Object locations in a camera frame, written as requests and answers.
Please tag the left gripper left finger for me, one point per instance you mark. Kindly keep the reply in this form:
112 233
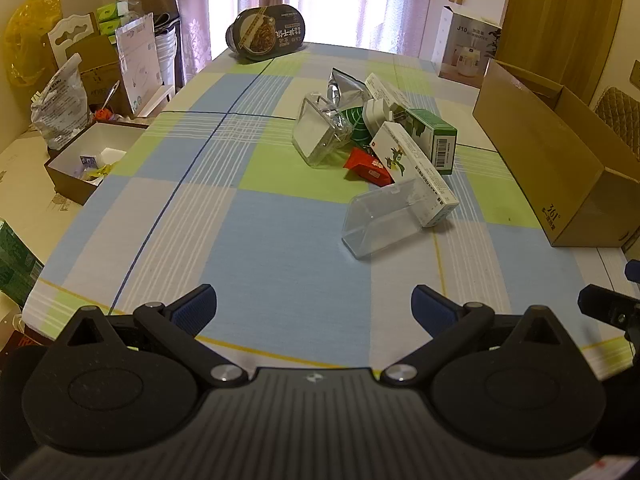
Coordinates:
174 327

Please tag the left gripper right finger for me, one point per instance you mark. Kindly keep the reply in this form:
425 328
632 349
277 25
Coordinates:
453 329

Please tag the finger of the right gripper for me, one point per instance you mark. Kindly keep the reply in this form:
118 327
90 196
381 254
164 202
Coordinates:
609 307

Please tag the white green medicine box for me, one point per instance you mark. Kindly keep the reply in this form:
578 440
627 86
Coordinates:
431 198

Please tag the clear plastic box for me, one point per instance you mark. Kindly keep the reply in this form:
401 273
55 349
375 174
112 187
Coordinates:
385 216

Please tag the green white carton box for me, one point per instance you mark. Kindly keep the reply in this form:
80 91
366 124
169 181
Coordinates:
434 136

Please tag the red snack packet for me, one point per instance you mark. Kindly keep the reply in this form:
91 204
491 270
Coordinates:
368 167

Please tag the white power adapter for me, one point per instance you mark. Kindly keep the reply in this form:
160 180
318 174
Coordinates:
374 113

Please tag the clear plastic container with clip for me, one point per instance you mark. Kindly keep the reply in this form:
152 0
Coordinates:
320 129

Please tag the checkered tablecloth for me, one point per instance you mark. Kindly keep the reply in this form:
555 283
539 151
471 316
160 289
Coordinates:
215 192

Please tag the large brown cardboard box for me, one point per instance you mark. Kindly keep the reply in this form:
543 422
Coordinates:
577 174

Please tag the green package at edge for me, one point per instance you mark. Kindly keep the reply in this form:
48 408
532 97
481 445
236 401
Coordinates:
19 266

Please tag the open box with trinkets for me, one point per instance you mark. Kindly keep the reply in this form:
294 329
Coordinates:
79 168

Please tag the quilted brown chair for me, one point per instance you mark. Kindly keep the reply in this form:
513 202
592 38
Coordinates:
622 114

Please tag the green leaf pattern packet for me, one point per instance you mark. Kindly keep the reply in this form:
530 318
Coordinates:
360 135

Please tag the white printed plastic bag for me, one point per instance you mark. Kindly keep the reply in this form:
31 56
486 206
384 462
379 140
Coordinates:
61 110

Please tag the brown cardboard box stack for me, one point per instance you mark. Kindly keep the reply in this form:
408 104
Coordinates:
99 67

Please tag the silver foil pouch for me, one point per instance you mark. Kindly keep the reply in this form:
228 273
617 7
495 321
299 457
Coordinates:
345 91

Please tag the white appliance retail box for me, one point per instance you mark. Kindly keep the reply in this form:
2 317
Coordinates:
464 46

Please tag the white buckets stack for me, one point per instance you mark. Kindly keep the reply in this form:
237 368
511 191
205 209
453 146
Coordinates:
167 42

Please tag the black instant noodle bowl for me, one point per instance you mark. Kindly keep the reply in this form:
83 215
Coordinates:
258 34

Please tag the green tissue packs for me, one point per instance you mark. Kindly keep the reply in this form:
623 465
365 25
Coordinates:
116 14

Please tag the yellow plastic bag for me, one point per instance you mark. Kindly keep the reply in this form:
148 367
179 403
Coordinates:
25 42

